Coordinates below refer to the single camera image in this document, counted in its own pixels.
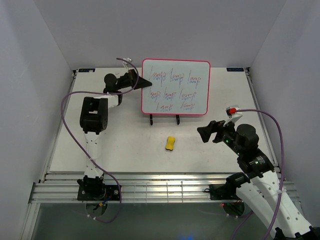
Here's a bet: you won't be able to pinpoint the yellow bone shaped eraser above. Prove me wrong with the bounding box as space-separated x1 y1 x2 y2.
165 136 176 151

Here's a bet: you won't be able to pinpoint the pink framed whiteboard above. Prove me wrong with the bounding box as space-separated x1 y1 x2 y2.
141 58 211 116

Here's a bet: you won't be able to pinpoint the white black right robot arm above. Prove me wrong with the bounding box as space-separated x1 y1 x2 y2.
197 120 320 240

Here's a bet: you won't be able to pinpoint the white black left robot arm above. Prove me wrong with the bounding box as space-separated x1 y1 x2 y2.
77 69 152 201

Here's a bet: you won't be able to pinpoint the black metal easel stand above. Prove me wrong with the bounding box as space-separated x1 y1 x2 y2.
148 114 181 126

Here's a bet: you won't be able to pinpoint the blue left corner label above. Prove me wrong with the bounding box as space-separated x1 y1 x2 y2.
78 68 96 73

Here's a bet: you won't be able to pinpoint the blue corner label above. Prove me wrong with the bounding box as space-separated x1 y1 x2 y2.
226 67 244 72
78 68 96 73

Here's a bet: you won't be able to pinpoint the blue right corner label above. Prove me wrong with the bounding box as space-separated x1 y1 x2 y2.
226 67 244 72

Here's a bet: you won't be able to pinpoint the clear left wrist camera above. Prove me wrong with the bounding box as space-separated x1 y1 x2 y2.
122 57 132 69

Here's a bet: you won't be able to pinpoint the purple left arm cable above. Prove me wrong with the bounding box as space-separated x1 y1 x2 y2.
60 57 140 223

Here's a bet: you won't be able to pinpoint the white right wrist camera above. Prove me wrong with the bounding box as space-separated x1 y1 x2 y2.
223 105 243 127

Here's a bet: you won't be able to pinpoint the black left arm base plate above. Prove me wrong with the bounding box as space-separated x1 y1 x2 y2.
77 177 120 201

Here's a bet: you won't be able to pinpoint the aluminium table frame rails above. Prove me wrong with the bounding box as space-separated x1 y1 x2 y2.
21 66 312 240

